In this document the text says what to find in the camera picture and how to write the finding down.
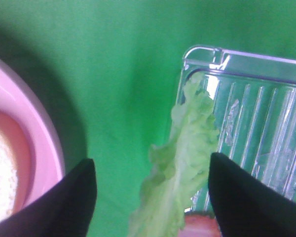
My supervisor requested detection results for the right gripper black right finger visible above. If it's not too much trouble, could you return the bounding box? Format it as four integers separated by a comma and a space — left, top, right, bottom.
208, 153, 296, 237

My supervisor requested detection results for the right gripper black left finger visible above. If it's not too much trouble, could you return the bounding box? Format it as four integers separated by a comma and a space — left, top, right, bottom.
0, 158, 97, 237

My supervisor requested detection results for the bacon strip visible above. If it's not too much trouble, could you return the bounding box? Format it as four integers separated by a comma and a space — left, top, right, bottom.
178, 214, 222, 237

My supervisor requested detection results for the white bread slice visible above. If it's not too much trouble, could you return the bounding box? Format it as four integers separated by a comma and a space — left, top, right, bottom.
0, 111, 32, 224

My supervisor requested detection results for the green lettuce leaf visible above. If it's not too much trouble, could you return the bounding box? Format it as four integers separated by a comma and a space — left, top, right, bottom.
128, 72, 220, 237

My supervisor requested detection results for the clear plastic right tray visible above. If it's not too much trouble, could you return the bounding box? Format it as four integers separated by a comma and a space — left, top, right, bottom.
177, 45, 296, 201

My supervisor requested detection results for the pink round plate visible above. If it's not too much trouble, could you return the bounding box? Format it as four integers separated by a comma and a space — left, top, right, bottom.
0, 60, 65, 212

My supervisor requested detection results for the green tablecloth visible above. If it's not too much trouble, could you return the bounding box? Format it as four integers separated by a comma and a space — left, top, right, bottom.
0, 0, 296, 237

